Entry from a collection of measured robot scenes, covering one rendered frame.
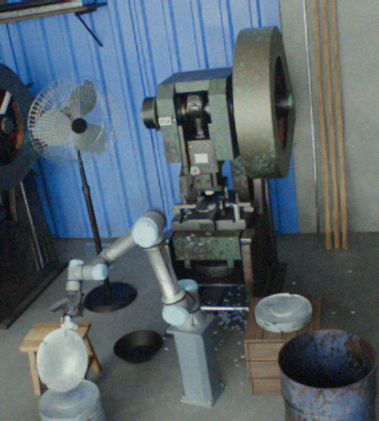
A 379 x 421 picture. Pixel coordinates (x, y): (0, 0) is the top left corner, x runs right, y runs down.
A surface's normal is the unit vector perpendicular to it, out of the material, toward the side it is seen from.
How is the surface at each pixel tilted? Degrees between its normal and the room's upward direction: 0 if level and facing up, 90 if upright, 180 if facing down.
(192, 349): 90
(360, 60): 90
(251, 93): 70
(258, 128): 94
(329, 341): 88
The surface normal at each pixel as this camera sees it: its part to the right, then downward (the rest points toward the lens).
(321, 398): -0.29, 0.44
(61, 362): -0.41, -0.22
